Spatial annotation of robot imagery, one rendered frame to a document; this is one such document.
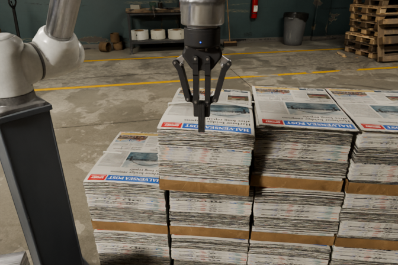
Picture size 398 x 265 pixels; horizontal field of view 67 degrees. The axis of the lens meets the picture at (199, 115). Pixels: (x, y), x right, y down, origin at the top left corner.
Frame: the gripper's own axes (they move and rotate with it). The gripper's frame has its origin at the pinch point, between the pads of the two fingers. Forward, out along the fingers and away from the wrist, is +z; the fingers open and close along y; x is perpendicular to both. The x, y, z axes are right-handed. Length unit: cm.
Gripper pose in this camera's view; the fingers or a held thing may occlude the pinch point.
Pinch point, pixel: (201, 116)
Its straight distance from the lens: 69.6
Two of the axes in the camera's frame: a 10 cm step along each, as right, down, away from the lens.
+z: 0.0, 9.1, 4.1
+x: -1.0, 4.1, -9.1
